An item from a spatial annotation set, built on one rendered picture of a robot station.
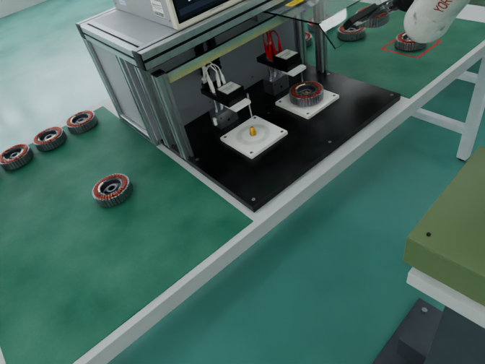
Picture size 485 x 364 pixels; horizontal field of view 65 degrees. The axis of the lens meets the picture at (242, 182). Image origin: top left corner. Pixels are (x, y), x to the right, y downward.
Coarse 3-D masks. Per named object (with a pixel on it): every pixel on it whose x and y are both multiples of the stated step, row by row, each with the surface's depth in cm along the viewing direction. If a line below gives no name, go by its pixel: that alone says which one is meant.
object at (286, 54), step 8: (264, 56) 130; (272, 56) 128; (280, 56) 122; (288, 56) 121; (296, 56) 122; (272, 64) 126; (280, 64) 123; (288, 64) 121; (296, 64) 123; (280, 72) 134; (288, 72) 122; (296, 72) 122
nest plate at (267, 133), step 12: (252, 120) 124; (264, 120) 123; (228, 132) 121; (240, 132) 120; (264, 132) 118; (276, 132) 117; (228, 144) 118; (240, 144) 115; (252, 144) 114; (264, 144) 113; (252, 156) 111
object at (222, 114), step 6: (222, 108) 124; (228, 108) 124; (210, 114) 125; (216, 114) 122; (222, 114) 123; (228, 114) 124; (234, 114) 126; (222, 120) 124; (228, 120) 125; (234, 120) 127; (222, 126) 125
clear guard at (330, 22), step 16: (288, 0) 117; (304, 0) 115; (320, 0) 112; (336, 0) 110; (352, 0) 108; (368, 0) 108; (288, 16) 108; (304, 16) 106; (320, 16) 104; (336, 16) 103; (384, 16) 109; (336, 32) 102; (352, 32) 104
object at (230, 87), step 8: (216, 80) 123; (208, 88) 120; (216, 88) 119; (224, 88) 114; (232, 88) 113; (240, 88) 112; (208, 96) 120; (216, 96) 116; (224, 96) 112; (232, 96) 112; (240, 96) 114; (216, 104) 122; (224, 104) 114; (232, 104) 113; (240, 104) 113; (248, 104) 114
